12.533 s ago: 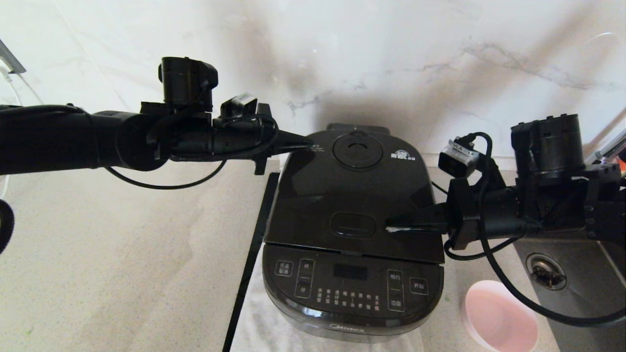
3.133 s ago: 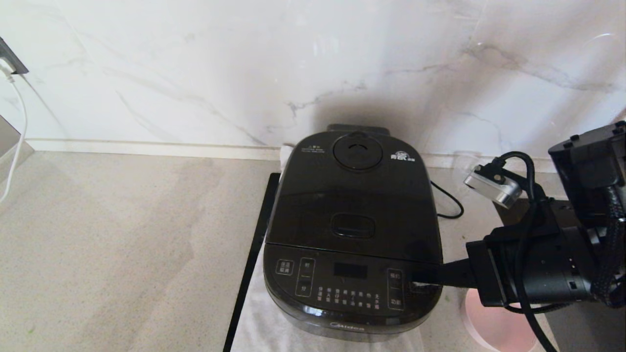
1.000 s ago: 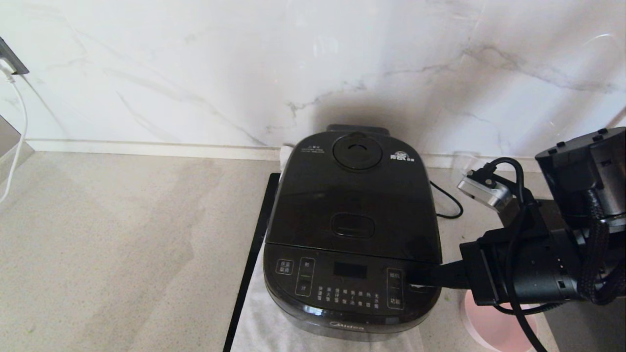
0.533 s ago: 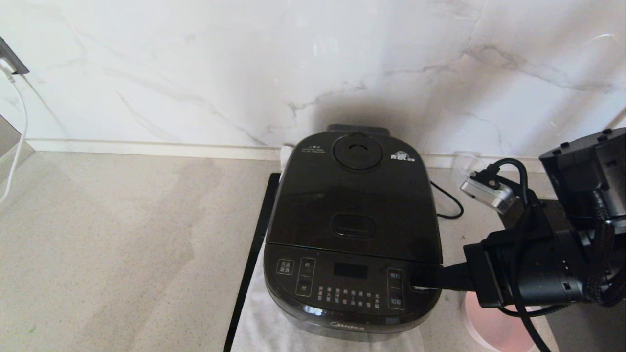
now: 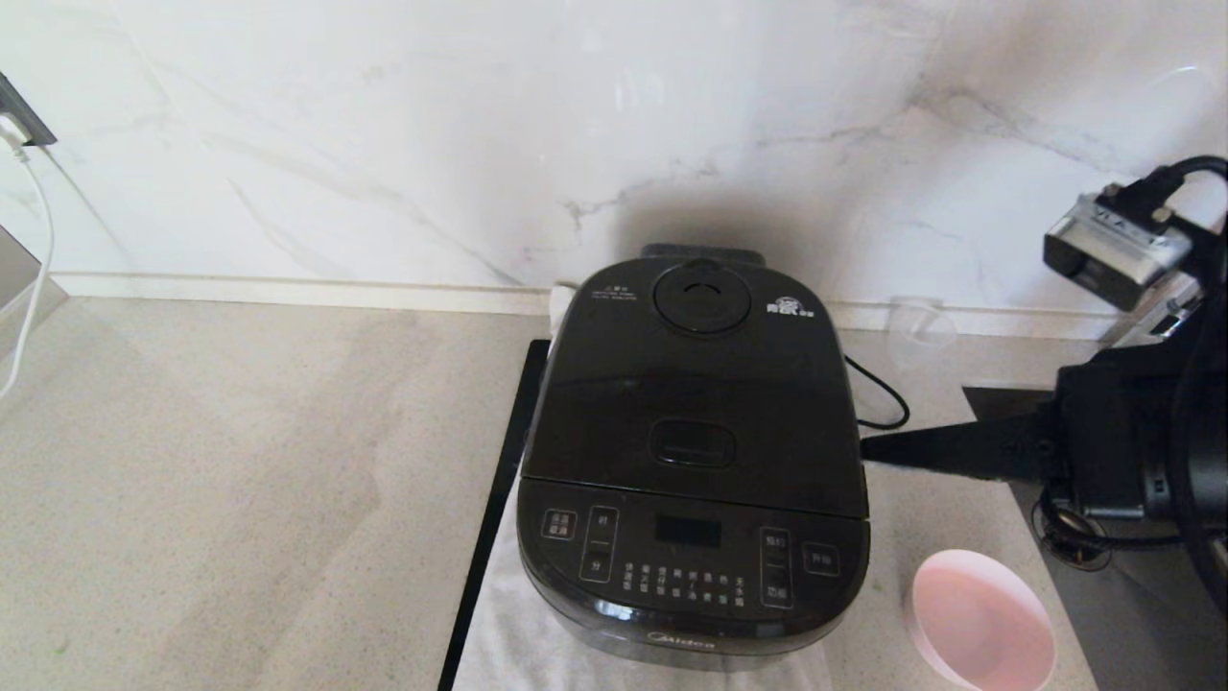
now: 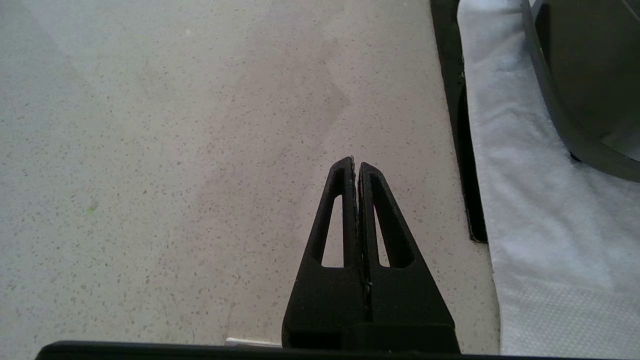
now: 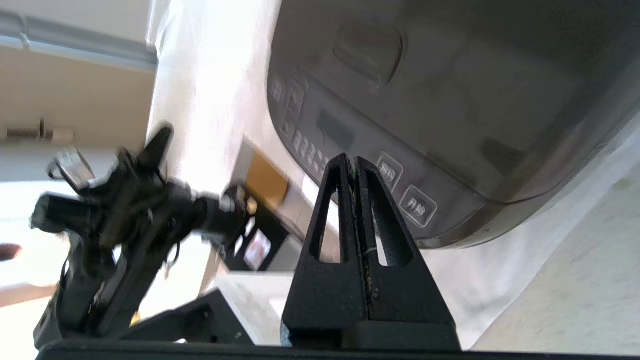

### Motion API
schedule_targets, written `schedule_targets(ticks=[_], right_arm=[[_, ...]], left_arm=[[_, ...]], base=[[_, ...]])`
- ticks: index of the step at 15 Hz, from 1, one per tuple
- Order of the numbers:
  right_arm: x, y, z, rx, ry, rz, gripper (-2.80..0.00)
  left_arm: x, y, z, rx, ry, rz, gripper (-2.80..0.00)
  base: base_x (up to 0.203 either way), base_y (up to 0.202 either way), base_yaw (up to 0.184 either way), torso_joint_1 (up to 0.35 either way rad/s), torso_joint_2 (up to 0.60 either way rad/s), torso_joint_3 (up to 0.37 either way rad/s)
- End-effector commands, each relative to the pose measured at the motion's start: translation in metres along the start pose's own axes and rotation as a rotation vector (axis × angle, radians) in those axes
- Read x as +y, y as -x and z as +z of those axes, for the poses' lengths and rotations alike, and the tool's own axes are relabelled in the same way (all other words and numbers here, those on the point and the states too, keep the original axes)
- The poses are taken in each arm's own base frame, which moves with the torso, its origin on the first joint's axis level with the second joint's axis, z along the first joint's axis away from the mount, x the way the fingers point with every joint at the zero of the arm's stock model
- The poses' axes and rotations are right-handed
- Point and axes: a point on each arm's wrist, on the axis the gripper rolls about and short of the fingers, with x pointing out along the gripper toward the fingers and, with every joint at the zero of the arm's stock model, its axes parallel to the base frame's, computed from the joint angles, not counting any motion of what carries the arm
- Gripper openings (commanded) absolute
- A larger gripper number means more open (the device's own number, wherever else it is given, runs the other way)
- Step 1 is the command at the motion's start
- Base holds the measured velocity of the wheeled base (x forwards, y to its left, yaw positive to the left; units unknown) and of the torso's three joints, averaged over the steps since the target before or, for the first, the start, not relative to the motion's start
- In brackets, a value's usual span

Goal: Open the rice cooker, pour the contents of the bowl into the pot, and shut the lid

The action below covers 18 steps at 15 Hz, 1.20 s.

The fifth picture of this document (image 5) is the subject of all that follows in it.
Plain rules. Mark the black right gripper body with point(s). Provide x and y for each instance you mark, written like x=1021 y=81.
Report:
x=1103 y=432

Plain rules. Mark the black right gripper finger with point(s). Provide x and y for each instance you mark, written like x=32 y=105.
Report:
x=988 y=434
x=988 y=464

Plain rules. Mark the pink bowl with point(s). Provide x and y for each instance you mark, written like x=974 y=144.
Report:
x=979 y=624

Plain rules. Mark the black rice cooker lid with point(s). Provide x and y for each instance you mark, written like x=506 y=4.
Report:
x=691 y=384

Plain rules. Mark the black rice cooker body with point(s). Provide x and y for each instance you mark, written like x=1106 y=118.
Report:
x=691 y=576

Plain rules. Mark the metal sink drain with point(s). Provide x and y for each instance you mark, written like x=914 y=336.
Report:
x=1065 y=552

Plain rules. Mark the chrome faucet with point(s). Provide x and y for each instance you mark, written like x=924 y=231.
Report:
x=1151 y=321

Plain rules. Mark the clear measuring cup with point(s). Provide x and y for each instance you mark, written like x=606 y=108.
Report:
x=921 y=331

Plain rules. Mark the steel sink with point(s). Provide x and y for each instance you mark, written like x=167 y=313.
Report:
x=1132 y=633

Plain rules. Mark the white towel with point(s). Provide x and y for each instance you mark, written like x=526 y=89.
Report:
x=508 y=633

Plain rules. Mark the grey metal panel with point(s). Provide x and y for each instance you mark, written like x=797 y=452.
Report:
x=14 y=278

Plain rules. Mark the dark wall socket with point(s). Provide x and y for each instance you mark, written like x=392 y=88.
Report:
x=21 y=113

